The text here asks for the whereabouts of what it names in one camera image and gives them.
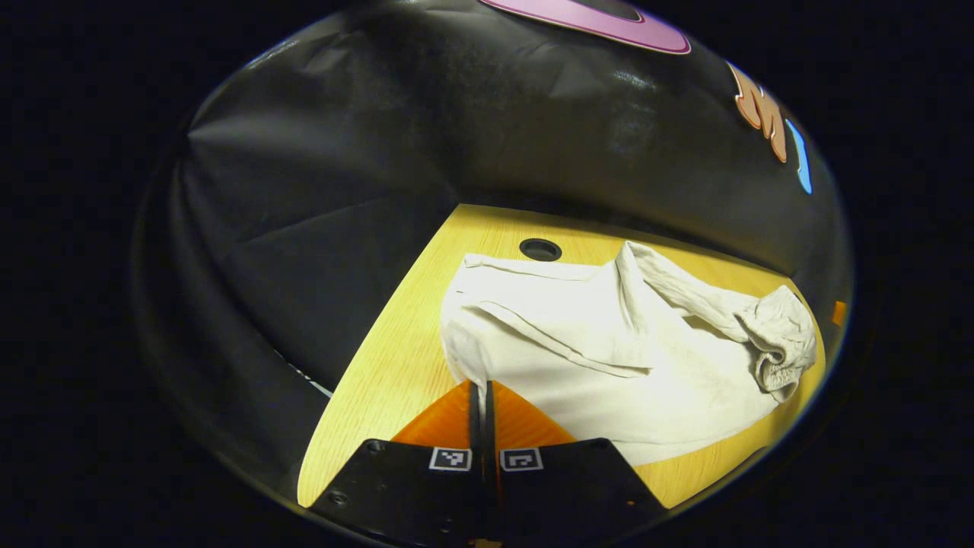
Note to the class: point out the white jeans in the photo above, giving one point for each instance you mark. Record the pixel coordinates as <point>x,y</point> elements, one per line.
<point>609,335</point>

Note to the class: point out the black backdrop cloth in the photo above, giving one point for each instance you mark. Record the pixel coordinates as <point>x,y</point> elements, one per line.
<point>342,190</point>

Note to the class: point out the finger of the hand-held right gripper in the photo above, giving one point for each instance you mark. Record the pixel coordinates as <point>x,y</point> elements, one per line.
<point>839,313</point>

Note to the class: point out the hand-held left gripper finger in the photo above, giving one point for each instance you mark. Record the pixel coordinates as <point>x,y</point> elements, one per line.
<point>491,426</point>
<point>475,426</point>

